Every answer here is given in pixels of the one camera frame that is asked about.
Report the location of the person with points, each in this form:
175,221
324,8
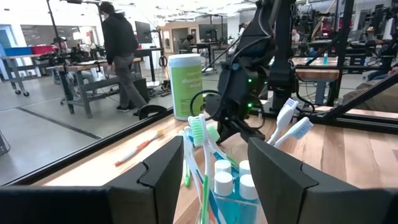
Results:
119,40
188,43
63,46
295,37

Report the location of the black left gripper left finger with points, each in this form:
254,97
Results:
158,180

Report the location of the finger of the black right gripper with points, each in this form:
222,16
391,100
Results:
224,130
250,133

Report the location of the purple white toothbrush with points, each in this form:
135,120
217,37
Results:
284,119

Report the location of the black monitor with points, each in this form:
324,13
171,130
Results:
206,31
143,31

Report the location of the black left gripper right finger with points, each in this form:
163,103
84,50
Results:
286,186

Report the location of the grey wheeled cart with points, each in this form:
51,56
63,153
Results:
12,62

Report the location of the red plastic bin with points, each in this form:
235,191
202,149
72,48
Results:
43,49

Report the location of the green disinfecting wipes canister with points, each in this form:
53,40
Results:
186,87

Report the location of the blue plastic bin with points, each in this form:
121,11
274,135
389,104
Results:
17,51

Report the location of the orange white toothbrush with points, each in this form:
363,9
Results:
136,149

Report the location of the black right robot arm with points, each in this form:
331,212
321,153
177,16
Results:
261,31

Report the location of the grey metal workbench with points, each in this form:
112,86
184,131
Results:
93,84

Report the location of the wooden table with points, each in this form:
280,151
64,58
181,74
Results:
317,74

